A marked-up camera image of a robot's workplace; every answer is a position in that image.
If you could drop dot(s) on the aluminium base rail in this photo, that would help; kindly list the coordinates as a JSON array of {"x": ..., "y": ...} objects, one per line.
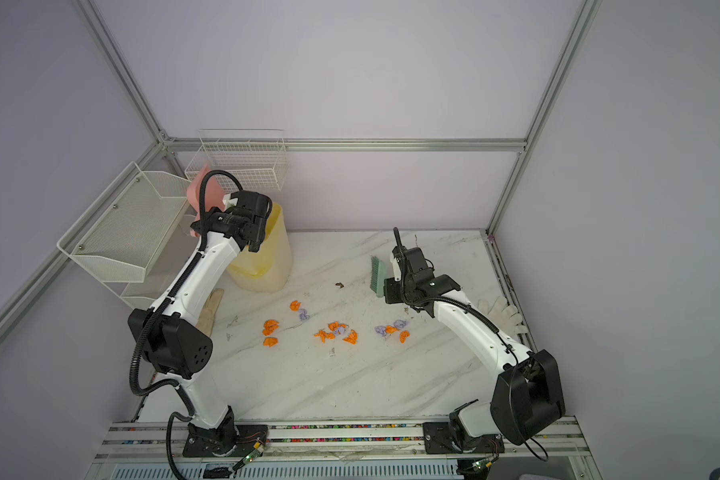
[{"x": 356, "y": 448}]

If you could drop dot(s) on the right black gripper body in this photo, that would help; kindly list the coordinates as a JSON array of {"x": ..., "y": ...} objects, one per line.
[{"x": 395, "y": 291}]

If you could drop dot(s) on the beige trash bin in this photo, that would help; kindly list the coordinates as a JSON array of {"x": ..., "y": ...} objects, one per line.
[{"x": 269, "y": 283}]

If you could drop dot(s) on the white knit glove right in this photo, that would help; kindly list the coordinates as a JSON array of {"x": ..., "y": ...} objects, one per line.
[{"x": 505, "y": 316}]

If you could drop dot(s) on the white mesh shelf basket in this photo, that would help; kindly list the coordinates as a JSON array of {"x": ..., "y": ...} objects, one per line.
[
  {"x": 119, "y": 238},
  {"x": 169, "y": 263}
]

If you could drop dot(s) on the orange purple scraps centre left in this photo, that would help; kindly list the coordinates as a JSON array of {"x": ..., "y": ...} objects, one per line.
[{"x": 335, "y": 330}]

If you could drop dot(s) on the orange purple scrap pile centre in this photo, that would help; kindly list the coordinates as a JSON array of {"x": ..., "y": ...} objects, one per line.
[{"x": 398, "y": 327}]

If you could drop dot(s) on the white mesh lower shelf basket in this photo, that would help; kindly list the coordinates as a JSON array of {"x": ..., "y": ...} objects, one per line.
[{"x": 169, "y": 263}]

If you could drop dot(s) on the yellow plastic bin liner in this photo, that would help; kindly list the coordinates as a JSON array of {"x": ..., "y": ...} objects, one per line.
[{"x": 271, "y": 252}]

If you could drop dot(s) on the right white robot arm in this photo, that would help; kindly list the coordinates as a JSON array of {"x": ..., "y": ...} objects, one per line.
[{"x": 527, "y": 394}]

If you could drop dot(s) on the cream fabric glove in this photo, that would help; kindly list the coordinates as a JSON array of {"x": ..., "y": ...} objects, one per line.
[{"x": 207, "y": 316}]

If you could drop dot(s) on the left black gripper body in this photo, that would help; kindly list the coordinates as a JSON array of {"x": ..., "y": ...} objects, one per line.
[{"x": 213, "y": 212}]

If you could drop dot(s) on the green hand brush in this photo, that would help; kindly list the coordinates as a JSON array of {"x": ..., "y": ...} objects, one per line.
[{"x": 378, "y": 276}]

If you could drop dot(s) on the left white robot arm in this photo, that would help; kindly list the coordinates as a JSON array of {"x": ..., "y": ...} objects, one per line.
[{"x": 171, "y": 351}]

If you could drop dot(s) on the white wire wall basket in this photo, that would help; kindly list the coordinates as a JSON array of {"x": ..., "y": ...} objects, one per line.
[{"x": 258, "y": 158}]

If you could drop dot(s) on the orange paper scraps far left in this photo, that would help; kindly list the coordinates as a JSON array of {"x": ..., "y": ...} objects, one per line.
[{"x": 268, "y": 331}]

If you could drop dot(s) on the white mesh upper shelf basket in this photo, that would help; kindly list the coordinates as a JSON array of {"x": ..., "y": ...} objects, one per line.
[{"x": 119, "y": 238}]

